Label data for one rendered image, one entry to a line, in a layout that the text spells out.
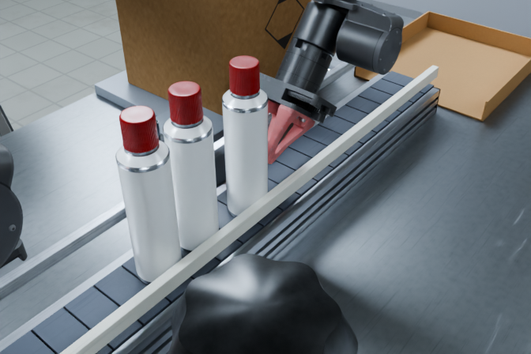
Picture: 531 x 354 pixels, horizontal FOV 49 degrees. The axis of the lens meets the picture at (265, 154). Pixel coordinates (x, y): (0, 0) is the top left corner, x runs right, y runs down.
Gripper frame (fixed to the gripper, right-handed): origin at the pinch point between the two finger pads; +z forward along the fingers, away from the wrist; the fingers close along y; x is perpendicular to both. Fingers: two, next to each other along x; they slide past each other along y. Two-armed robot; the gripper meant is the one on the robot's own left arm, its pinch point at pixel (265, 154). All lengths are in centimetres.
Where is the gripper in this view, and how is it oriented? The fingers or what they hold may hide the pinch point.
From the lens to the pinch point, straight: 74.6
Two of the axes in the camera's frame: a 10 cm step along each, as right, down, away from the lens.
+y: 7.8, 3.7, -5.1
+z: -4.0, 9.1, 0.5
